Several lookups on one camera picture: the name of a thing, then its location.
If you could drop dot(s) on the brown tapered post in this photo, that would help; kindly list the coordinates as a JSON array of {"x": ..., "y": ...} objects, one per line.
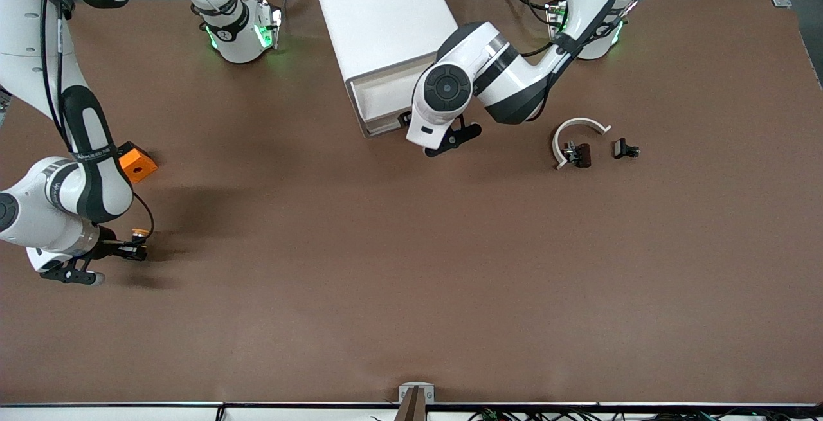
[{"x": 411, "y": 408}]

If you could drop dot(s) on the orange and black square block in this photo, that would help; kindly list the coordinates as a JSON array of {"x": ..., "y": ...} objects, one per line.
[{"x": 140, "y": 165}]

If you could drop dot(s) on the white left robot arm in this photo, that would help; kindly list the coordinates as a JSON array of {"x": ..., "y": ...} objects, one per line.
[{"x": 508, "y": 80}]

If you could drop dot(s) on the white table edge rail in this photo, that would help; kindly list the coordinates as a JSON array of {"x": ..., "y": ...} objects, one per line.
[{"x": 128, "y": 413}]

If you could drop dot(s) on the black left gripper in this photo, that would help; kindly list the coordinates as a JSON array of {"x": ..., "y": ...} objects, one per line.
[{"x": 402, "y": 119}]

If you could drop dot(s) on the small black clip part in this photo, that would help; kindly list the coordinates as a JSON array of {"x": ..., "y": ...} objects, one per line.
[{"x": 621, "y": 148}]

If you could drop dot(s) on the grey metal bracket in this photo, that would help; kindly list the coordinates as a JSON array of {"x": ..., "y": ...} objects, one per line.
[{"x": 427, "y": 392}]

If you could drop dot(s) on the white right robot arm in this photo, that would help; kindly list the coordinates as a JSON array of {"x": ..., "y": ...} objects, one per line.
[{"x": 38, "y": 209}]

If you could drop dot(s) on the orange push button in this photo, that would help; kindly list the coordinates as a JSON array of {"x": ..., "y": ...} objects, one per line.
[{"x": 140, "y": 234}]

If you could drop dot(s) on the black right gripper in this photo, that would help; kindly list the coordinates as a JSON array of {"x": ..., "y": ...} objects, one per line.
[{"x": 110, "y": 249}]

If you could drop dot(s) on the dark brown small component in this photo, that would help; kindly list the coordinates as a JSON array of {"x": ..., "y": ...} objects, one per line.
[{"x": 582, "y": 155}]

